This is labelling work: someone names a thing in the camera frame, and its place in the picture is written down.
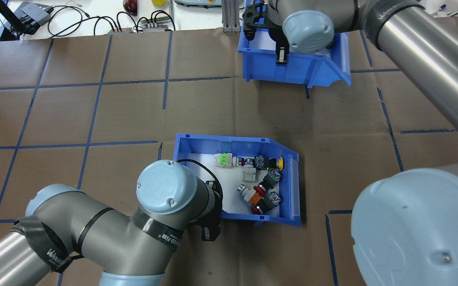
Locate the black stand leg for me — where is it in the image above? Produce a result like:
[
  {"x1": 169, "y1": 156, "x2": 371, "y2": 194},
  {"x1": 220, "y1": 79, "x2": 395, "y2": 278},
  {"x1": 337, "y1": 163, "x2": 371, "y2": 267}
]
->
[{"x1": 0, "y1": 0, "x2": 19, "y2": 40}]

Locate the small silver push button switch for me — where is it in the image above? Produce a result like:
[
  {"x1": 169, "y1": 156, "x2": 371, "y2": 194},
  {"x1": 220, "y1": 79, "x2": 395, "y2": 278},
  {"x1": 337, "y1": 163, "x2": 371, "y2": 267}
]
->
[{"x1": 233, "y1": 156, "x2": 256, "y2": 168}]

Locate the black velcro cable strap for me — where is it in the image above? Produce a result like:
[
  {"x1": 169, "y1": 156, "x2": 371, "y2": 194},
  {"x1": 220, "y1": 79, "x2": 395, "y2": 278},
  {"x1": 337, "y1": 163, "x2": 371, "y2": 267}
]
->
[
  {"x1": 130, "y1": 209, "x2": 184, "y2": 251},
  {"x1": 12, "y1": 216, "x2": 72, "y2": 272}
]

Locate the red mushroom push button switch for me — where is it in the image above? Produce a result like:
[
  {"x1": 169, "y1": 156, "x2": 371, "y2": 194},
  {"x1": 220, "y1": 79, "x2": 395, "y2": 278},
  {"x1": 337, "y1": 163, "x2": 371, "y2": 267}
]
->
[
  {"x1": 250, "y1": 191, "x2": 281, "y2": 215},
  {"x1": 258, "y1": 169, "x2": 282, "y2": 192}
]

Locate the white push button green cap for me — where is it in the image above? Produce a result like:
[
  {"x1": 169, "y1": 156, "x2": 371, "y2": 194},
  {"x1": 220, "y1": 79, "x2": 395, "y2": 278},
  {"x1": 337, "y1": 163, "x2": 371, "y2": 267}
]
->
[{"x1": 214, "y1": 153, "x2": 233, "y2": 170}]

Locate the pile of push-button switches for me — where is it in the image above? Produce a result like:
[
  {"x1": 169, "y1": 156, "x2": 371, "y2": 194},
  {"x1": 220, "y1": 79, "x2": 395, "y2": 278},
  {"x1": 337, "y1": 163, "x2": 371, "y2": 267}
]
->
[{"x1": 236, "y1": 184, "x2": 264, "y2": 205}]

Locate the black looped cable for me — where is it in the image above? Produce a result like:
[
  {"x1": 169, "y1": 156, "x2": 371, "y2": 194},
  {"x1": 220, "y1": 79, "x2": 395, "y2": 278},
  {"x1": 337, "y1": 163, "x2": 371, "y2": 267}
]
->
[{"x1": 48, "y1": 6, "x2": 90, "y2": 38}]

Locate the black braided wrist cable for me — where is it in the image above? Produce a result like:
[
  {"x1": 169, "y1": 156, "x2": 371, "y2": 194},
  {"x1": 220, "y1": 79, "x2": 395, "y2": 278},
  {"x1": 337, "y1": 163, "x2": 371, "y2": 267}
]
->
[{"x1": 177, "y1": 159, "x2": 223, "y2": 199}]

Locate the blue bin with capacitors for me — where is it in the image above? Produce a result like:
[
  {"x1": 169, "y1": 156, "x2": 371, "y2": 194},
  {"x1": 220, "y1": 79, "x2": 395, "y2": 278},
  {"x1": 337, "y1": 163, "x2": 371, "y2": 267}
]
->
[{"x1": 238, "y1": 30, "x2": 352, "y2": 89}]

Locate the grey teal device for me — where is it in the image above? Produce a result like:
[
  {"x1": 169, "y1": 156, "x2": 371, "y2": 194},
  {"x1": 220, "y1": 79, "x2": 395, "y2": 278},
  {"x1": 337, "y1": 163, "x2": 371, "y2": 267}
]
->
[{"x1": 175, "y1": 0, "x2": 221, "y2": 8}]

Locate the black push button yellow cap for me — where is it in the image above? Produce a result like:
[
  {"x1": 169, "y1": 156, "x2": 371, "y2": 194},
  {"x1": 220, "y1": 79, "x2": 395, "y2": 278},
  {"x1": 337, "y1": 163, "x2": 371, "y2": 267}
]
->
[{"x1": 255, "y1": 156, "x2": 285, "y2": 170}]

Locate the aluminium camera post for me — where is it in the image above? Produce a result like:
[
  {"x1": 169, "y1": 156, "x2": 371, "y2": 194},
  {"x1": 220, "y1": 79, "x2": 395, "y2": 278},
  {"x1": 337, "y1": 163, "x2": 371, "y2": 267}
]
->
[{"x1": 222, "y1": 0, "x2": 241, "y2": 33}]

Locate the blue bin with push buttons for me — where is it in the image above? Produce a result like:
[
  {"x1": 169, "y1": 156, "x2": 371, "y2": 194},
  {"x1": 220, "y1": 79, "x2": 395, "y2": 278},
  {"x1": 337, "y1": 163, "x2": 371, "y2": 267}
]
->
[{"x1": 172, "y1": 133, "x2": 302, "y2": 228}]

